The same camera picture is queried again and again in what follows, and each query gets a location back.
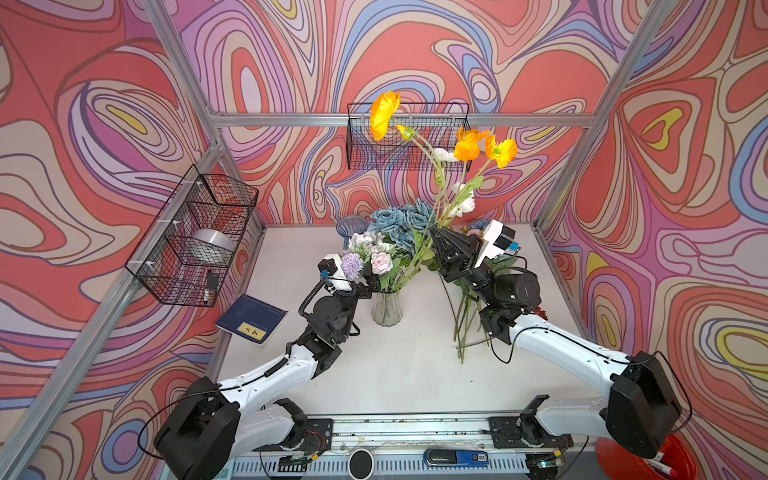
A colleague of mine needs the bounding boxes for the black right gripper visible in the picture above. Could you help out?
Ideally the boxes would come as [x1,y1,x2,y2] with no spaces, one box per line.
[429,224,499,307]

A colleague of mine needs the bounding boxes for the clear ribbed glass vase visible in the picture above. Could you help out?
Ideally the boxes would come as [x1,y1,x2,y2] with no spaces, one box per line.
[371,292,403,327]

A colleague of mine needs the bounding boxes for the purple blue glass vase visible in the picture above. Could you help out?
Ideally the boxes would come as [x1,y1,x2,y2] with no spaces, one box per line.
[336,214,368,239]

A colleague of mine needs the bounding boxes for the orange poppy stem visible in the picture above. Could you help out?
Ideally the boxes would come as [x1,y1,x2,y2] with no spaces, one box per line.
[369,91,518,227]

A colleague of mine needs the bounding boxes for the white poppy stem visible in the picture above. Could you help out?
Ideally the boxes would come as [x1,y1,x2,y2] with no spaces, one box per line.
[432,148,479,227]

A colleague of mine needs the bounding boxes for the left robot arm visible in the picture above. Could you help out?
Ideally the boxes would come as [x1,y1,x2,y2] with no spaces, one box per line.
[151,280,375,479]

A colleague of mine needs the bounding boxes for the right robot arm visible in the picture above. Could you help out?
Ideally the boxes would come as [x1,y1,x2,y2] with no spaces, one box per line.
[429,221,682,459]

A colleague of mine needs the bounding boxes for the mixed flower bouquet pile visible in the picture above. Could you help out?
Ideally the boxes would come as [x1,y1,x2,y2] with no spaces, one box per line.
[438,220,541,362]

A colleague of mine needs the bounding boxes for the dark blue notebook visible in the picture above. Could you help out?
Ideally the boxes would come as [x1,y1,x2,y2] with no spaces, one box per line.
[215,294,287,345]

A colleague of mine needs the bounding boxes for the white tape roll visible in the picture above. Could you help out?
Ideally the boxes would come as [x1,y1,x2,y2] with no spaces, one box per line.
[188,228,236,267]

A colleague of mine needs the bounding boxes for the round black speaker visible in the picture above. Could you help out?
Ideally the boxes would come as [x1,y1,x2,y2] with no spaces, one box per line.
[348,448,375,480]

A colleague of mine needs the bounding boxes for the blue black device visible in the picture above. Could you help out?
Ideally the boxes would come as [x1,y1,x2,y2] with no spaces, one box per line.
[423,448,489,468]

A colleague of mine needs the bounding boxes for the red pen cup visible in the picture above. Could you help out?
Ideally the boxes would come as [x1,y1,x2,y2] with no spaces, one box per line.
[596,436,698,480]

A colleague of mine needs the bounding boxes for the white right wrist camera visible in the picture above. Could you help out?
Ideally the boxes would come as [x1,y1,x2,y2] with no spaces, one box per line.
[474,220,520,267]

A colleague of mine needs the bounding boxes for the black wire basket back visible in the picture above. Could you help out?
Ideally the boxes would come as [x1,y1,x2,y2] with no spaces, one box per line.
[346,100,470,172]

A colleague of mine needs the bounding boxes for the black wire basket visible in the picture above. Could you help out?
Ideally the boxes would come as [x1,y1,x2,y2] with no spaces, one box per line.
[346,100,470,172]
[125,166,259,307]

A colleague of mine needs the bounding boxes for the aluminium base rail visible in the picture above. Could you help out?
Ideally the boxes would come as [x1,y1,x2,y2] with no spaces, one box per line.
[229,411,606,479]

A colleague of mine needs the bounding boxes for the black wire basket left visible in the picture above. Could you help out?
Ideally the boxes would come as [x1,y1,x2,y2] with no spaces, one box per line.
[125,166,259,307]

